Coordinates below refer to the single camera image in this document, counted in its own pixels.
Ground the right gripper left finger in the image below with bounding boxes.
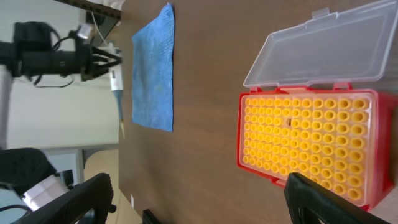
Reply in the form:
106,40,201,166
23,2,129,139
12,172,116,224

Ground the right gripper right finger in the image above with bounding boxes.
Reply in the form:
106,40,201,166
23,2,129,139
283,172,391,224

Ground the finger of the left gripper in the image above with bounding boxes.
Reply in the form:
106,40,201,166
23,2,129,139
81,60,123,82
91,45,121,65

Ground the white pipette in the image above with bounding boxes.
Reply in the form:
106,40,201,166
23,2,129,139
107,42,127,140

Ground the blue cloth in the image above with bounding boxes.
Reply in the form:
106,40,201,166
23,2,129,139
131,2,176,133

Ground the red and yellow tip box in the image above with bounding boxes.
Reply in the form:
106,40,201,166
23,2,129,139
236,0,398,213

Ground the black cable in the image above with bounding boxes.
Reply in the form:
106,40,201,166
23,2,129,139
32,27,80,90

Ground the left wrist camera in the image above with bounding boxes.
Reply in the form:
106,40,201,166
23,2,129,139
75,24,93,40

